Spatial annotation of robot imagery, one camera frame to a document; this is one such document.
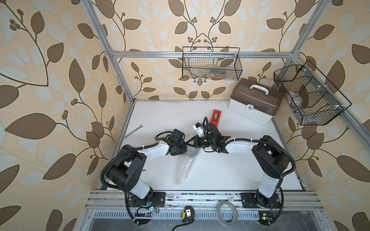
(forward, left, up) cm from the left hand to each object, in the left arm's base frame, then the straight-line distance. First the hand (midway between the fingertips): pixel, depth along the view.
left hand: (183, 148), depth 91 cm
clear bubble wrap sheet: (-11, -1, +5) cm, 12 cm away
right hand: (0, -2, +6) cm, 7 cm away
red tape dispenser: (+19, -22, +3) cm, 30 cm away
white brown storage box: (+26, -46, +18) cm, 56 cm away
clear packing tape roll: (-34, -26, +1) cm, 43 cm away
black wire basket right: (+10, -68, +33) cm, 76 cm away
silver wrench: (+9, +41, -3) cm, 43 cm away
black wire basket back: (+47, -18, +32) cm, 60 cm away
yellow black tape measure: (-35, -3, +1) cm, 35 cm away
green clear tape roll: (+23, -22, +5) cm, 32 cm away
